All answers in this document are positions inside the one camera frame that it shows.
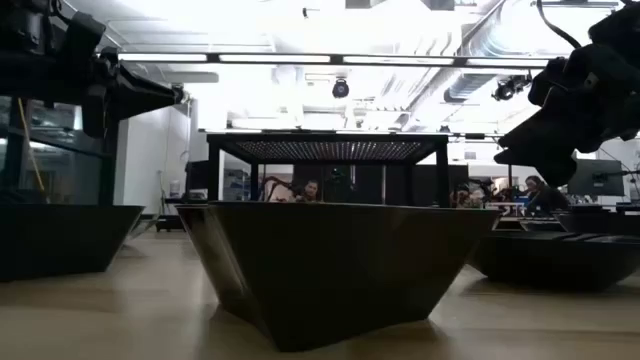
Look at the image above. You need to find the black perforated metal shelf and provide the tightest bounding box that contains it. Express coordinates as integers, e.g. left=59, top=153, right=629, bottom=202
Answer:
left=206, top=130, right=450, bottom=209

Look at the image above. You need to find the black partition panel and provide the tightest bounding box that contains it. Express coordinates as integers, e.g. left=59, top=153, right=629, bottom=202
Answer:
left=352, top=164, right=386, bottom=204

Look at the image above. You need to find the thin yellow cable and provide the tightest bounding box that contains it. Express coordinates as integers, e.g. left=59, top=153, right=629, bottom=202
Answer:
left=17, top=97, right=49, bottom=194

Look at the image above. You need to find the black metal table frame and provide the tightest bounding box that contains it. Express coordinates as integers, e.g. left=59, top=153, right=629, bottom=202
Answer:
left=492, top=213, right=640, bottom=236

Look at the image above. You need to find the black ceiling spotlight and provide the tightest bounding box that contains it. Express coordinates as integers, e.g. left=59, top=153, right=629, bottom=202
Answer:
left=491, top=73, right=534, bottom=103

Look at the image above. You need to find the deep black square plate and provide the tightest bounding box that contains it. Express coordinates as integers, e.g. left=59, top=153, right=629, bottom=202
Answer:
left=174, top=201, right=501, bottom=353

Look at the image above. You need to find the black four-pointed plate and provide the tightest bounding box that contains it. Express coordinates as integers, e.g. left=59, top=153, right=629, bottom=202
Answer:
left=0, top=203, right=145, bottom=283

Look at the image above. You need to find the person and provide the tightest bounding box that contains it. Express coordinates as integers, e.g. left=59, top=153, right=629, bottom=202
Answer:
left=295, top=179, right=321, bottom=204
left=522, top=174, right=571, bottom=214

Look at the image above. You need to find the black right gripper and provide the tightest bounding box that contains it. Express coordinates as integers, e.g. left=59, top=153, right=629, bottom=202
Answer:
left=494, top=42, right=640, bottom=189

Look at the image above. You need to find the black computer monitor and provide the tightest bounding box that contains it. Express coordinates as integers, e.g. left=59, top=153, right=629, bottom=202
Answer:
left=574, top=158, right=626, bottom=198
left=184, top=159, right=210, bottom=191

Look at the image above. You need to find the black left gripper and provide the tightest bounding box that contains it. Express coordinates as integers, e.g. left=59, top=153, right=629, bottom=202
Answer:
left=64, top=10, right=185, bottom=140

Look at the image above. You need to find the black round plate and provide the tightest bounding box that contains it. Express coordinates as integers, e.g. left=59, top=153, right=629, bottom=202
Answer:
left=468, top=230, right=640, bottom=293

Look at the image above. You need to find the dark glass partition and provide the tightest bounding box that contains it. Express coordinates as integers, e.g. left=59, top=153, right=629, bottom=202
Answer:
left=0, top=94, right=124, bottom=207

